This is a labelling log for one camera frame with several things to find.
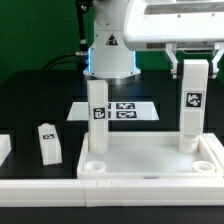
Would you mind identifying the white front rail barrier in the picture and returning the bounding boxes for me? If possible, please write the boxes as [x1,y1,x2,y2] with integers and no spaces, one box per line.
[0,179,224,207]

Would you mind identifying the white desk top tray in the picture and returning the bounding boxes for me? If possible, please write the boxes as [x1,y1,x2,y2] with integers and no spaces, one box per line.
[77,132,224,179]

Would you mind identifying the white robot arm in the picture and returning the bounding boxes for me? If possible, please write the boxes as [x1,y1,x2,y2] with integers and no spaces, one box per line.
[87,0,224,78]

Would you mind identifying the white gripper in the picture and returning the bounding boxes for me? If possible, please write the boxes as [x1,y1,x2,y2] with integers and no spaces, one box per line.
[123,0,224,79]

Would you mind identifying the white marker plate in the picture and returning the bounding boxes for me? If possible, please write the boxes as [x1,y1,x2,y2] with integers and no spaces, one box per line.
[67,102,159,121]

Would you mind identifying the white left rail block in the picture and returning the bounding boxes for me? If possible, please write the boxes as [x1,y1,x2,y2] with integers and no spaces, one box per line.
[0,134,11,166]

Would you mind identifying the black cables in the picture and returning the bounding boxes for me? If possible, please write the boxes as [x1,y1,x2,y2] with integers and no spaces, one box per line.
[41,0,90,72]

